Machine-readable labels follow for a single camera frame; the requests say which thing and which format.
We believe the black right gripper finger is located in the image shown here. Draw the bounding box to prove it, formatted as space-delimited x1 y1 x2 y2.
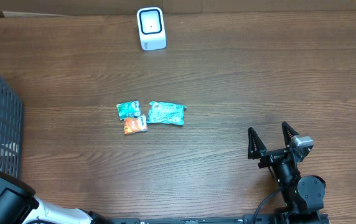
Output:
282 121 298 147
248 127 267 159

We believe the large teal snack packet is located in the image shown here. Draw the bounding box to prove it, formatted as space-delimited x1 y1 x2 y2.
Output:
147 101 187 126

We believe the small orange snack packet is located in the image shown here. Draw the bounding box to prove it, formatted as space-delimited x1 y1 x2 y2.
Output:
124 114 148 134

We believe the small teal snack packet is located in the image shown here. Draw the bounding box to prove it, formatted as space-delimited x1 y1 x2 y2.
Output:
116 100 141 120

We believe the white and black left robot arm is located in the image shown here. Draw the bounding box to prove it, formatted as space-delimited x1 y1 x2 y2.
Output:
0 171 113 224

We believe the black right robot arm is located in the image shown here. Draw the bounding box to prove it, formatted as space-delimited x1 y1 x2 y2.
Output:
248 122 329 223

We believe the white barcode scanner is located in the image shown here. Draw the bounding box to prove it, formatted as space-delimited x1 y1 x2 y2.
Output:
136 7 167 51

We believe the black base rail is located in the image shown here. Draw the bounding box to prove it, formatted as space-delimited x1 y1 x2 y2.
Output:
110 214 283 224

